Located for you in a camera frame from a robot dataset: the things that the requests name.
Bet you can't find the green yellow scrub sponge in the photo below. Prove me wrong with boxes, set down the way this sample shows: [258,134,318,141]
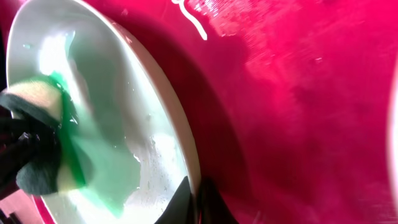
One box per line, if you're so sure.
[1,76,88,196]

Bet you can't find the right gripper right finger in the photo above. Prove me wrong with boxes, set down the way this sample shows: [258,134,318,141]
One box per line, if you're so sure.
[197,178,238,224]

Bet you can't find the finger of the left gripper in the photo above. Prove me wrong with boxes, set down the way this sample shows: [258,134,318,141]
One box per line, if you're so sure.
[1,117,62,199]

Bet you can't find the red plastic tray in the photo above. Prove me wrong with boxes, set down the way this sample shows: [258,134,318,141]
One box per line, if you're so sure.
[0,0,398,224]

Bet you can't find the pale blue plate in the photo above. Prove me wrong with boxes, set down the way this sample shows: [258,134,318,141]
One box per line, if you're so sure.
[7,1,201,223]

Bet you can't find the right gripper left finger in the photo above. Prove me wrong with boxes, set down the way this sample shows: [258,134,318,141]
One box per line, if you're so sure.
[155,177,195,224]

